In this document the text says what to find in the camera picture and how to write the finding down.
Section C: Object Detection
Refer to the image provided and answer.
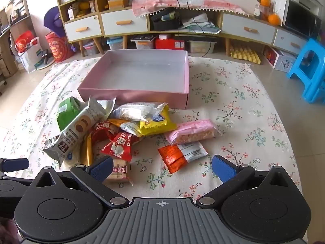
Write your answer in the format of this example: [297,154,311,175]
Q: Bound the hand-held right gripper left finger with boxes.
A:
[34,156,129,207]

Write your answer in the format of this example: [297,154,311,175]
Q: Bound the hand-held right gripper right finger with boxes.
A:
[196,155,291,206]

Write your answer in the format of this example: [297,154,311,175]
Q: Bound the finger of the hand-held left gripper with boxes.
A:
[0,158,29,172]

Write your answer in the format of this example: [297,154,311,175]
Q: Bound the brown cracker packet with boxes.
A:
[104,159,134,186]

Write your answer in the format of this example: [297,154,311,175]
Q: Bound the gold wafer bar packet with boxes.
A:
[81,132,93,166]

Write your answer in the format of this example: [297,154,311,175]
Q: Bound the red snack packet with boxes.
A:
[100,132,140,162]
[90,121,120,155]

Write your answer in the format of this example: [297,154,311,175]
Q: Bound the orange white snack packet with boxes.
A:
[109,119,143,138]
[157,142,209,174]

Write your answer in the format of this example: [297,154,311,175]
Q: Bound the grey white cookie packet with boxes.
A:
[43,99,107,168]

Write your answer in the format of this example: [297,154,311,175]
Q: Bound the pink clear snack packet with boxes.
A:
[165,119,222,145]

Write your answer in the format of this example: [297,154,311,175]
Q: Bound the silver white snack packet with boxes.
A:
[113,102,168,122]

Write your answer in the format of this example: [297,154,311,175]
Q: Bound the green snack packet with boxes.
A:
[56,97,88,131]

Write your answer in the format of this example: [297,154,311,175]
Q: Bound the pink cardboard box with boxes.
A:
[77,50,190,110]

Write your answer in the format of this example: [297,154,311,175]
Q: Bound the floral cloth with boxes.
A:
[0,56,302,201]

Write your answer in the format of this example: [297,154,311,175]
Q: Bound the white shopping bag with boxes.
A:
[18,37,43,74]

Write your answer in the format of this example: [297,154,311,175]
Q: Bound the yellow egg tray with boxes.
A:
[230,46,262,65]

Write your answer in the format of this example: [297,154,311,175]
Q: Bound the small clear storage bin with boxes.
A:
[83,41,99,55]

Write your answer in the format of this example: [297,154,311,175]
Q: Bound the white printed box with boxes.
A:
[263,46,296,72]

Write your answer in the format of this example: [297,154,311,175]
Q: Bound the red plastic bag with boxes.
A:
[15,30,36,52]

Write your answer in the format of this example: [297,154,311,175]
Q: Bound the blue lid storage bin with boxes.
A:
[107,37,124,51]

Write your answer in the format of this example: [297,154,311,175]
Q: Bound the red gift bag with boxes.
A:
[45,32,74,63]

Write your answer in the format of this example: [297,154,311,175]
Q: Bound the red box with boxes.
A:
[155,38,185,49]

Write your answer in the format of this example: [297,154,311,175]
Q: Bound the blue plastic stool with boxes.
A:
[287,38,325,105]

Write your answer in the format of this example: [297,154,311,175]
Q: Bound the folded cloth pile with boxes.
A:
[181,13,221,34]

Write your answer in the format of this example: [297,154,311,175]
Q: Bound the black storage box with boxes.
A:
[150,8,181,31]

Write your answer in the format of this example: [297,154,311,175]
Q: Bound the yellow box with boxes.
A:
[108,0,132,9]

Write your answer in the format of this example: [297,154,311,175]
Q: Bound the black microwave oven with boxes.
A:
[282,0,323,40]

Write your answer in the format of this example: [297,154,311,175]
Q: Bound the pink patterned cloth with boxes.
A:
[131,0,254,18]

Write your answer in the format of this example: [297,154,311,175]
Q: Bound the white drawer orange handle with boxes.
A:
[221,13,277,41]
[274,28,309,55]
[101,12,148,36]
[63,19,102,42]

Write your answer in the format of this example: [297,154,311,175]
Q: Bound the black cable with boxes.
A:
[171,0,181,35]

